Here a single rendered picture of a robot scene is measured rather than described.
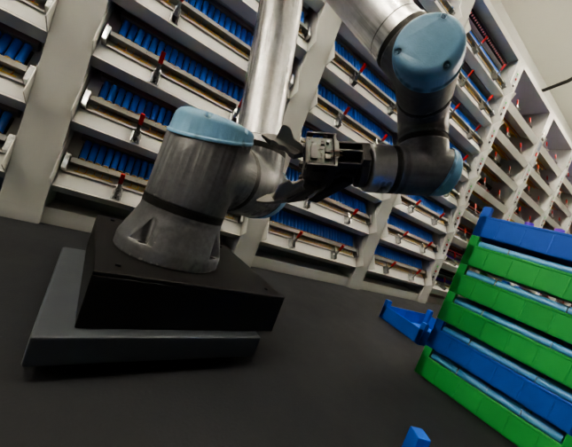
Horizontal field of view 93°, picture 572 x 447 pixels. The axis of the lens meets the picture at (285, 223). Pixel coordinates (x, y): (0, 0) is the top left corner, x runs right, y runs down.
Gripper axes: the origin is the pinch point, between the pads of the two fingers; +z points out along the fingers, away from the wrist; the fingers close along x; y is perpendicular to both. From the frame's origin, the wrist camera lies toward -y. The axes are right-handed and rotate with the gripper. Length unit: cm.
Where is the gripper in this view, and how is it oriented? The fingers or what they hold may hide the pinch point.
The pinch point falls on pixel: (258, 168)
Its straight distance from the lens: 54.2
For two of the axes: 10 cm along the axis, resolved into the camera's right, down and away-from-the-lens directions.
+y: 0.6, -3.9, -9.2
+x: -0.4, 9.2, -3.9
